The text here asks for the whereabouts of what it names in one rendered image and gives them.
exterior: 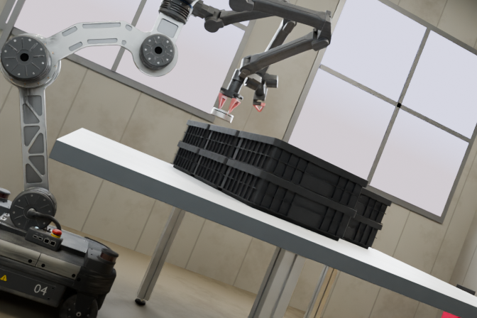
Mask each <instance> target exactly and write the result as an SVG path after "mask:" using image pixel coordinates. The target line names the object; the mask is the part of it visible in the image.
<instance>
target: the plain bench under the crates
mask: <svg viewBox="0 0 477 318"><path fill-rule="evenodd" d="M49 158H50V159H53V160H56V161H58V162H60V163H63V164H66V165H69V166H71V167H73V168H76V169H78V170H81V171H84V172H87V173H89V174H91V175H94V176H97V177H100V178H102V179H104V180H107V181H110V182H112V183H115V184H117V185H120V186H122V187H125V188H128V189H130V190H133V191H135V192H138V193H141V194H144V195H145V196H148V197H151V198H153V199H156V200H158V201H161V202H164V203H166V204H169V205H172V206H173V208H172V211H171V213H170V216H169V217H168V220H167V223H166V225H165V228H164V229H163V232H162V234H161V236H160V239H159V242H158V244H157V246H156V248H155V251H154V253H153V256H152V258H151V260H150V263H149V265H148V267H147V270H146V272H145V275H144V276H143V279H142V281H141V284H140V286H139V289H138V292H137V293H136V295H137V299H135V302H136V303H137V304H139V305H145V304H146V302H145V301H144V300H146V301H149V299H150V296H151V293H152V291H153V288H154V287H155V284H156V282H157V279H158V277H159V274H160V272H161V270H162V268H163V265H164V263H165V260H166V258H167V256H168V253H169V251H170V248H171V246H172V243H173V241H174V239H175V237H176V234H177V231H178V229H179V227H180V225H181V222H182V220H183V217H184V215H185V212H189V213H192V214H195V215H197V216H200V217H202V218H205V219H208V220H210V221H213V222H215V223H218V224H221V225H223V226H226V227H228V228H230V229H233V230H236V231H239V232H241V233H243V234H246V235H249V236H252V237H254V238H256V239H259V240H262V241H265V242H267V243H270V244H272V245H274V246H277V247H276V249H275V252H274V254H273V257H272V259H271V261H270V264H269V266H268V269H267V271H266V274H265V277H264V279H263V282H262V283H261V286H260V289H259V291H258V294H257V296H256V299H255V301H254V303H253V306H252V308H251V311H250V313H249V316H248V318H283V317H284V314H285V311H286V309H287V306H288V304H289V302H290V299H291V297H292V294H293V292H294V289H295V286H296V284H297V281H298V279H299V277H300V274H301V272H302V269H303V267H304V264H305V261H306V260H307V258H308V259H310V260H313V261H316V262H318V263H321V264H324V267H323V269H322V273H321V275H320V277H319V280H318V282H317V285H316V287H315V289H314V292H313V295H312V298H311V300H310V302H309V305H308V307H307V310H306V312H305V315H304V317H303V318H319V317H320V315H321V313H322V310H323V308H324V305H325V302H326V300H327V298H328V295H329V292H330V289H331V287H332V285H333V282H334V279H335V277H336V274H337V272H338V270H340V271H341V272H344V273H347V274H349V275H352V276H354V277H357V278H360V279H362V280H365V281H367V282H370V283H373V284H375V285H378V286H380V287H384V288H385V289H388V290H391V291H393V292H396V293H398V294H401V295H404V296H406V297H409V298H411V299H414V300H417V301H419V302H422V303H424V304H426V305H429V306H432V307H435V308H437V309H440V310H442V311H445V312H448V313H449V314H453V315H455V316H457V317H460V318H477V297H475V296H473V295H471V294H469V293H467V292H464V291H463V290H460V289H458V288H457V287H454V286H452V285H450V284H448V283H446V282H444V281H441V280H439V279H437V278H435V277H433V276H431V275H428V274H426V273H424V272H422V271H421V270H418V269H416V268H413V267H412V266H410V265H407V264H405V263H403V262H401V261H399V260H396V259H394V258H392V257H390V256H388V255H385V254H384V253H381V252H380V251H377V250H375V249H373V248H370V247H369V248H368V249H365V248H362V247H360V246H357V245H355V244H353V243H349V242H348V241H345V240H342V239H339V241H335V240H333V239H331V238H328V237H326V236H323V235H320V234H317V233H315V232H313V231H310V230H308V229H305V228H302V227H301V226H297V225H295V224H292V223H290V222H288V221H285V220H282V219H279V218H277V217H275V216H272V215H269V214H266V213H265V212H262V211H259V210H257V209H254V208H252V207H250V206H248V205H246V204H244V203H242V202H240V201H238V200H237V199H234V198H233V197H230V196H228V195H227V194H224V193H223V192H221V191H219V190H216V189H214V188H213V187H211V186H209V185H207V184H205V183H203V182H201V181H199V180H197V179H195V178H193V177H192V176H189V175H188V174H186V173H184V172H182V171H180V170H178V169H176V168H174V167H173V165H171V164H169V163H166V162H164V161H162V160H159V159H157V158H154V157H152V156H149V155H147V154H145V153H142V152H140V151H137V150H135V149H132V148H129V147H128V146H125V145H122V144H120V143H117V142H116V141H113V140H110V139H108V138H105V137H103V136H100V135H98V134H96V133H93V132H91V131H88V130H86V129H84V128H81V129H79V130H77V131H74V132H72V133H70V134H68V135H66V136H63V137H62V138H59V139H57V140H56V142H55V144H54V146H53V149H52V150H51V153H50V155H49ZM139 298H140V299H139ZM143 299H144V300H143Z"/></svg>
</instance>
